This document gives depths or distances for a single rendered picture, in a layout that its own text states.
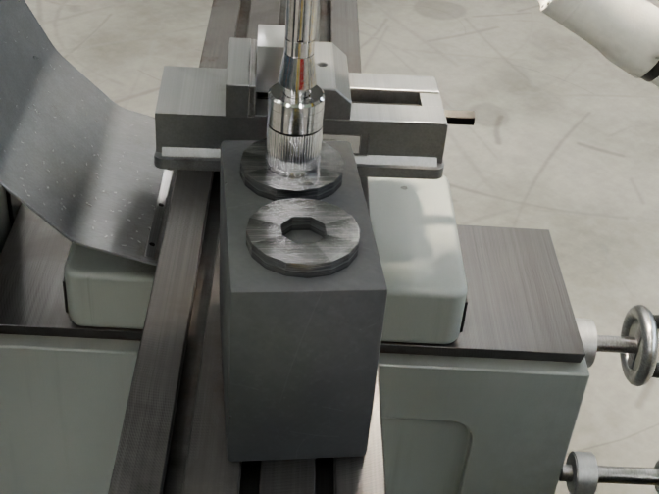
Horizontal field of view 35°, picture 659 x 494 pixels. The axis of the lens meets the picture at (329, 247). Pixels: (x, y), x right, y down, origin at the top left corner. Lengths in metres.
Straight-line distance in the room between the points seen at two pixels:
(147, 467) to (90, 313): 0.45
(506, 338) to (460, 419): 0.13
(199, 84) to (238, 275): 0.54
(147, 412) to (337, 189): 0.26
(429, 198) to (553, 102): 2.14
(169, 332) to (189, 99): 0.35
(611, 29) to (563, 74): 2.61
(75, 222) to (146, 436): 0.39
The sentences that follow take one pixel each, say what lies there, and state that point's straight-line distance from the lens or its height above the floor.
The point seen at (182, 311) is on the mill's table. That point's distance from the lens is 1.05.
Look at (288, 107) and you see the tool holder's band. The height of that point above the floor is 1.20.
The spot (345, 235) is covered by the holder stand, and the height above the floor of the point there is 1.13.
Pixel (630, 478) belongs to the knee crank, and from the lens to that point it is 1.55.
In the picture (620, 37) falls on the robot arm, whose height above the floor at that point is 1.16.
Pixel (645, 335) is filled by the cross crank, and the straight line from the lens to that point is 1.53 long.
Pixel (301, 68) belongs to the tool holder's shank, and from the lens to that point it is 0.84.
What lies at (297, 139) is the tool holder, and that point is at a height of 1.17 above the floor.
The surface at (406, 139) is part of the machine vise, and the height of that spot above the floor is 0.98.
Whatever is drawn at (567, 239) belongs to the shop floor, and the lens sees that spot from 2.89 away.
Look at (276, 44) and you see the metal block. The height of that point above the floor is 1.08.
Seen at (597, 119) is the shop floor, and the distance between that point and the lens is 3.50.
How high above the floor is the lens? 1.61
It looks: 36 degrees down
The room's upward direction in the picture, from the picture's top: 5 degrees clockwise
